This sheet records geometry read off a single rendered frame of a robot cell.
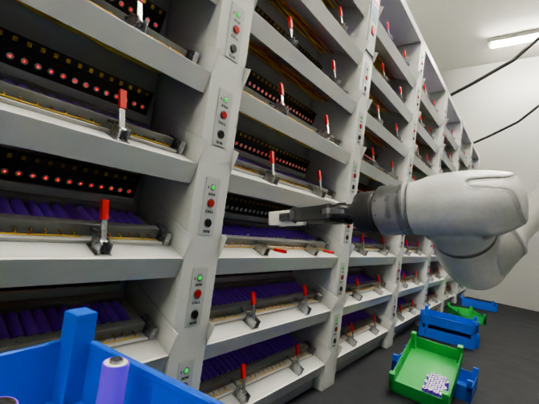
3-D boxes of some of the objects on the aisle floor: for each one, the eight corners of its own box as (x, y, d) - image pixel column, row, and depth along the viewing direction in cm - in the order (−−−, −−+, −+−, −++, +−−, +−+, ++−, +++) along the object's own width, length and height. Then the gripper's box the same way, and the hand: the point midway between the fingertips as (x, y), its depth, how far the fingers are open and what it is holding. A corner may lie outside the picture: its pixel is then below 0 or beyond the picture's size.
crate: (447, 414, 115) (448, 395, 113) (388, 390, 127) (388, 372, 126) (463, 361, 138) (464, 345, 136) (411, 345, 150) (411, 329, 148)
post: (185, 481, 72) (289, -241, 81) (147, 507, 64) (265, -291, 74) (135, 434, 84) (231, -188, 94) (98, 452, 77) (205, -226, 86)
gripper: (392, 196, 67) (294, 207, 81) (360, 183, 54) (250, 198, 69) (395, 234, 66) (294, 237, 80) (362, 228, 53) (250, 234, 68)
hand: (286, 218), depth 73 cm, fingers open, 3 cm apart
